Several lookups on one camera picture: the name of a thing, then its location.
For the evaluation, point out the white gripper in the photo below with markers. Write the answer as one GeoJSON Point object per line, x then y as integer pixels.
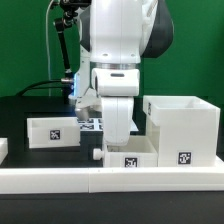
{"type": "Point", "coordinates": [117, 117]}

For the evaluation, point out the white drawer box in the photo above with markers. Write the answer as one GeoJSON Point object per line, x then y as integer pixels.
{"type": "Point", "coordinates": [53, 132]}
{"type": "Point", "coordinates": [139, 152]}

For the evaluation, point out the white drawer cabinet frame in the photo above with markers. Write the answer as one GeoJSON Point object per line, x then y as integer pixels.
{"type": "Point", "coordinates": [182, 129]}

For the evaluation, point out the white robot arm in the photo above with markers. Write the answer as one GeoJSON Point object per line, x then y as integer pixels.
{"type": "Point", "coordinates": [114, 36]}

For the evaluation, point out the marker tag sheet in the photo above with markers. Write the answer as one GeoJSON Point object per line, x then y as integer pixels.
{"type": "Point", "coordinates": [92, 124]}

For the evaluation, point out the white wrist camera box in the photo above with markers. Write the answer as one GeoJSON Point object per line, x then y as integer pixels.
{"type": "Point", "coordinates": [118, 83]}

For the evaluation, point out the white fence wall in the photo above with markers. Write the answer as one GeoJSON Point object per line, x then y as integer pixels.
{"type": "Point", "coordinates": [98, 180]}

